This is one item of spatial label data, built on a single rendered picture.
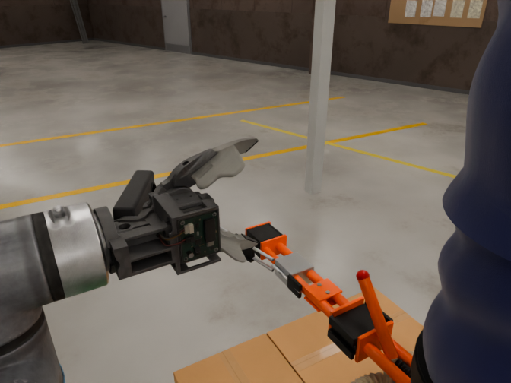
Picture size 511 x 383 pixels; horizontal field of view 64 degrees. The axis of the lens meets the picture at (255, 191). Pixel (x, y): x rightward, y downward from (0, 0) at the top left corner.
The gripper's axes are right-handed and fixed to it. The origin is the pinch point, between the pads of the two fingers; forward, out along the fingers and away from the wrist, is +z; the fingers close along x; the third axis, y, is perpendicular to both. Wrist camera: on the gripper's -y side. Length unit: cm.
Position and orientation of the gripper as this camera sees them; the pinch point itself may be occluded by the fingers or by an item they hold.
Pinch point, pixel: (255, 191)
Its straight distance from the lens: 54.0
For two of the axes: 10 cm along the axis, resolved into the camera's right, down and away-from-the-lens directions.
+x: 0.0, -9.0, -4.4
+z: 8.6, -2.2, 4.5
